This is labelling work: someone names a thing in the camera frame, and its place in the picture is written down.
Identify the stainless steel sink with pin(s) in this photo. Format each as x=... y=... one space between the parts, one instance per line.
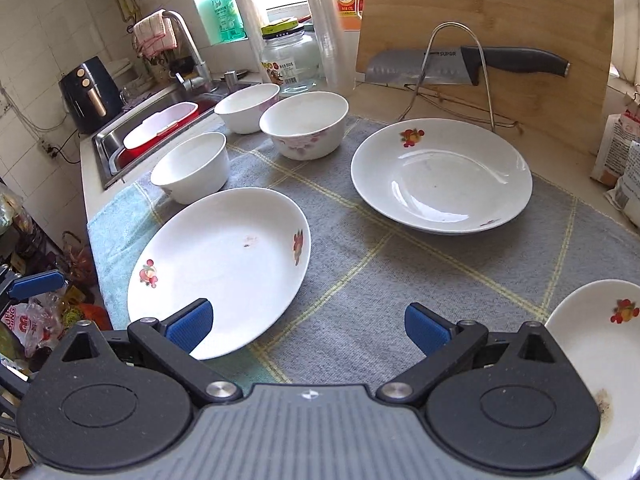
x=102 y=137

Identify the grey checked cloth mat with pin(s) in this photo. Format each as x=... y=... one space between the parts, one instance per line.
x=360 y=270

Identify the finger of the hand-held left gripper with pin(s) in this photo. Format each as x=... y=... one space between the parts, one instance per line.
x=37 y=284

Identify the red white plastic bag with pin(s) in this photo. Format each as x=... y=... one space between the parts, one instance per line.
x=30 y=327

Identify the white red food packet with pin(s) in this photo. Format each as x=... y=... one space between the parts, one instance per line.
x=617 y=135

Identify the dark air fryer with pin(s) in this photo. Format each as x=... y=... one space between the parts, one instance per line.
x=85 y=90

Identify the glass jar with green lid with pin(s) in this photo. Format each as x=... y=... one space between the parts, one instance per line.
x=295 y=65

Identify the green dish soap bottle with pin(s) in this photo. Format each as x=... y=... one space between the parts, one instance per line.
x=222 y=15

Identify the pink dish cloth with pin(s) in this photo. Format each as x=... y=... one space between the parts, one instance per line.
x=150 y=35

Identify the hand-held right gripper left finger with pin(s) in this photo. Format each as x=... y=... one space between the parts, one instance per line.
x=190 y=322

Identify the white printed food packet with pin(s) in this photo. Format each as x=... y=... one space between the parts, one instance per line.
x=627 y=185

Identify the white floral plate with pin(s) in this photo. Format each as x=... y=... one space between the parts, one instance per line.
x=440 y=180
x=600 y=360
x=220 y=260

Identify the steel sink knob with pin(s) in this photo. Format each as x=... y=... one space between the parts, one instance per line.
x=231 y=80

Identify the wall power socket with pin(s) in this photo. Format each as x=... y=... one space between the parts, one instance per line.
x=47 y=148

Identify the steel faucet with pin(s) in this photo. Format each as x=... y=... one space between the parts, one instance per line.
x=192 y=50

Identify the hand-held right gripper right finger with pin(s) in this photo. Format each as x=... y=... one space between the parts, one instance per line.
x=427 y=327

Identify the white floral ceramic bowl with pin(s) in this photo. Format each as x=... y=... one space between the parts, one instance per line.
x=305 y=135
x=247 y=117

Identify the bamboo cutting board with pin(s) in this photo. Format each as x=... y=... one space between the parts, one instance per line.
x=500 y=5

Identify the red plastic basin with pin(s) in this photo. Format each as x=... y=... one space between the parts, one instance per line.
x=130 y=155

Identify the clear plastic wrap roll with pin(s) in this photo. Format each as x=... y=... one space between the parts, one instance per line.
x=320 y=35

